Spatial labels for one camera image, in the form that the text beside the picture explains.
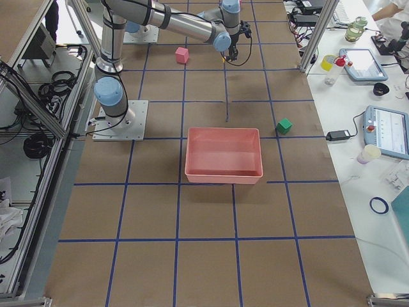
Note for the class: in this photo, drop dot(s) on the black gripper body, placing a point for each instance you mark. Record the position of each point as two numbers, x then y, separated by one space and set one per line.
233 42

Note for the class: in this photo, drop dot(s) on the pink cube center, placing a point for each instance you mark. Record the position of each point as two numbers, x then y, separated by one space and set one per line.
182 55

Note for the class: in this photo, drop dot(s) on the green cube near bin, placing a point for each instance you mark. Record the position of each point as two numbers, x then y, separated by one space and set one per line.
284 126

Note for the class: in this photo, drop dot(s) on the yellow tape roll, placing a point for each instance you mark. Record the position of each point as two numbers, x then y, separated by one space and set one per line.
327 62

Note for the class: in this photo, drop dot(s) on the squeeze bottle red cap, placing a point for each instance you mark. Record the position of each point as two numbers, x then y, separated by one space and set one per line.
336 69

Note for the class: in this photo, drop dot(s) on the pink plastic bin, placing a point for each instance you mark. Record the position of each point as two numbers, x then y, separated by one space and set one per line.
216 155

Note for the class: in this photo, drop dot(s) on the teach pendant tablet far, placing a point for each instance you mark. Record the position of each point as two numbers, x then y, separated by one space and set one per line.
362 66

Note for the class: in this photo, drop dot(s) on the teach pendant tablet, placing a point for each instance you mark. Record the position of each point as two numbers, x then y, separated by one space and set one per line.
388 130
362 66

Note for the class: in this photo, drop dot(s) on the black power adapter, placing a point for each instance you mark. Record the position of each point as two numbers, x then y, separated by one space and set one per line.
338 135

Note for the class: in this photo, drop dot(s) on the black small bowl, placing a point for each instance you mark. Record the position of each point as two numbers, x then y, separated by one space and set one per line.
380 89

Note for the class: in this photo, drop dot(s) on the teach pendant tablet near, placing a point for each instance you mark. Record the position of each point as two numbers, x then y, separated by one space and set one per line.
388 130

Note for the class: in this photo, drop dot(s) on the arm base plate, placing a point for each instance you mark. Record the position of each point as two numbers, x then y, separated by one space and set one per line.
144 35
132 127

